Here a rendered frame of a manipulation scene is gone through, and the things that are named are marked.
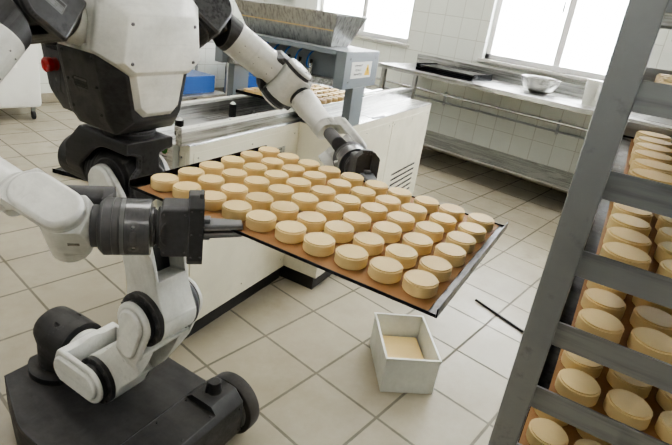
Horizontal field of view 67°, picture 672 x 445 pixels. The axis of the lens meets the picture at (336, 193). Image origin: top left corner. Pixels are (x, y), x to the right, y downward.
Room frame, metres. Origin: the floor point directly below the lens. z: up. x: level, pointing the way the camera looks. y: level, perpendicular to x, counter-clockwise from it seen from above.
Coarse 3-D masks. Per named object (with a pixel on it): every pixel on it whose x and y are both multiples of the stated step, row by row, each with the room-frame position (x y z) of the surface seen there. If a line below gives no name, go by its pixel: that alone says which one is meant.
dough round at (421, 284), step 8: (408, 272) 0.64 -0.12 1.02; (416, 272) 0.65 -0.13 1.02; (424, 272) 0.65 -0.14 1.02; (408, 280) 0.62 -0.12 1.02; (416, 280) 0.62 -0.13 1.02; (424, 280) 0.63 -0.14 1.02; (432, 280) 0.63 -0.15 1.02; (408, 288) 0.62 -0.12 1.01; (416, 288) 0.61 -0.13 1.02; (424, 288) 0.61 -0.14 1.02; (432, 288) 0.61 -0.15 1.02; (416, 296) 0.61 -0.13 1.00; (424, 296) 0.61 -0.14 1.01; (432, 296) 0.62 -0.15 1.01
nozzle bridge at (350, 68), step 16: (304, 48) 2.29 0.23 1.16; (320, 48) 2.25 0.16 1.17; (336, 48) 2.29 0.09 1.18; (352, 48) 2.42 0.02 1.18; (304, 64) 2.38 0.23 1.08; (320, 64) 2.34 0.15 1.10; (336, 64) 2.21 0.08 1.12; (352, 64) 2.25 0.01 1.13; (368, 64) 2.39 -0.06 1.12; (240, 80) 2.64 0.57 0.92; (320, 80) 2.28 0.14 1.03; (336, 80) 2.21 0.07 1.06; (352, 80) 2.27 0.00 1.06; (368, 80) 2.42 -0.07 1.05; (352, 96) 2.29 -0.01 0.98; (352, 112) 2.31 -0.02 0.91
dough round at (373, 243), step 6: (360, 234) 0.75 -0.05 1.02; (366, 234) 0.75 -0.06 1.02; (372, 234) 0.75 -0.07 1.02; (354, 240) 0.73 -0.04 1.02; (360, 240) 0.73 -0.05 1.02; (366, 240) 0.73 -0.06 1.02; (372, 240) 0.73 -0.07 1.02; (378, 240) 0.74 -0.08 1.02; (360, 246) 0.72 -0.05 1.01; (366, 246) 0.72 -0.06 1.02; (372, 246) 0.72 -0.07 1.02; (378, 246) 0.72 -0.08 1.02; (372, 252) 0.72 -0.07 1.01; (378, 252) 0.72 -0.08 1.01
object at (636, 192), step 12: (612, 180) 0.49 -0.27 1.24; (624, 180) 0.49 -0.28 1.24; (636, 180) 0.48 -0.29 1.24; (648, 180) 0.48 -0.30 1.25; (612, 192) 0.49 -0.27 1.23; (624, 192) 0.49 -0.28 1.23; (636, 192) 0.48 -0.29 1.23; (648, 192) 0.48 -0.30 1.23; (660, 192) 0.47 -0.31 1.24; (624, 204) 0.48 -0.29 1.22; (636, 204) 0.48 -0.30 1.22; (648, 204) 0.48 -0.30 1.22; (660, 204) 0.47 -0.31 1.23
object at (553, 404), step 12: (540, 396) 0.49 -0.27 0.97; (552, 396) 0.49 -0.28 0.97; (540, 408) 0.49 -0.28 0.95; (552, 408) 0.48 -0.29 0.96; (564, 408) 0.48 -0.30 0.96; (576, 408) 0.47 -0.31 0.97; (588, 408) 0.47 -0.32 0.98; (564, 420) 0.48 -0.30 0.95; (576, 420) 0.47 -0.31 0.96; (588, 420) 0.47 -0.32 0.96; (600, 420) 0.46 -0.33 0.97; (612, 420) 0.46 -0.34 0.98; (588, 432) 0.46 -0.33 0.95; (600, 432) 0.46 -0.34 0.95; (612, 432) 0.45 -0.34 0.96; (624, 432) 0.45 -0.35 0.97; (636, 432) 0.44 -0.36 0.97; (612, 444) 0.45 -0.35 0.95; (624, 444) 0.45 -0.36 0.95; (636, 444) 0.44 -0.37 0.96; (648, 444) 0.44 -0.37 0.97; (660, 444) 0.43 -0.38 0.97
